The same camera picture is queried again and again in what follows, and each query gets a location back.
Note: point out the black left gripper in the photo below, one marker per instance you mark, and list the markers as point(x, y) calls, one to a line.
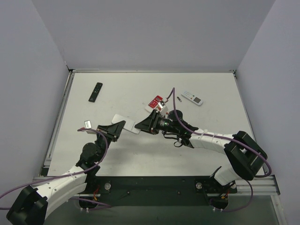
point(107, 133)

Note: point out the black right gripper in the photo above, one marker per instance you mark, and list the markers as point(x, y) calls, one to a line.
point(153, 122)

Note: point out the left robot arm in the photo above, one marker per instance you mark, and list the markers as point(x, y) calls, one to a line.
point(34, 204)

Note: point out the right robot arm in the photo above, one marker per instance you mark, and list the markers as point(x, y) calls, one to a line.
point(245, 156)

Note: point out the red and white remote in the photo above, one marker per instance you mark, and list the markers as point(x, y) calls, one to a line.
point(153, 104)

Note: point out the black slim remote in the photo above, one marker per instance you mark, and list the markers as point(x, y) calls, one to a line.
point(95, 92)

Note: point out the white remote with orange button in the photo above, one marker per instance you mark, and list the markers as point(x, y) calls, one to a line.
point(192, 98)

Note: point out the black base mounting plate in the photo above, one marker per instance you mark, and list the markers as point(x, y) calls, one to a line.
point(155, 190)

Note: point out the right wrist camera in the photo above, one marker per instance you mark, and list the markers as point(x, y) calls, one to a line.
point(162, 108)

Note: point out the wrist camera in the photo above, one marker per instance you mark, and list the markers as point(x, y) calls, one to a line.
point(88, 127)
point(162, 108)

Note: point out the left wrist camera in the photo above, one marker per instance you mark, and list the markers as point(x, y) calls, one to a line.
point(88, 127)

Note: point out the aluminium frame rail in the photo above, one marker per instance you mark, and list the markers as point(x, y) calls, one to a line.
point(260, 186)

